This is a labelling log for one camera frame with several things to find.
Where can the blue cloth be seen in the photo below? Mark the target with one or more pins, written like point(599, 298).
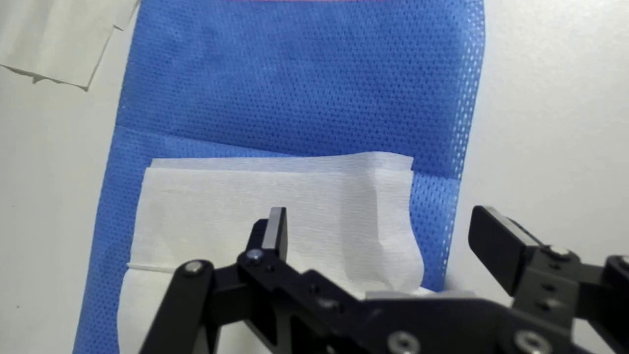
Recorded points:
point(296, 80)

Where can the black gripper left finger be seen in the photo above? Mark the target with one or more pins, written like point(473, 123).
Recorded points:
point(277, 229)

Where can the translucent white sheet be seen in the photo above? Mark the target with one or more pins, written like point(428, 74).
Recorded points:
point(52, 41)

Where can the white paper napkin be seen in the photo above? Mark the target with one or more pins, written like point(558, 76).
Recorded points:
point(263, 190)

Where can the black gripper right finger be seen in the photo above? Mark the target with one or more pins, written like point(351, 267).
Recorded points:
point(503, 249)

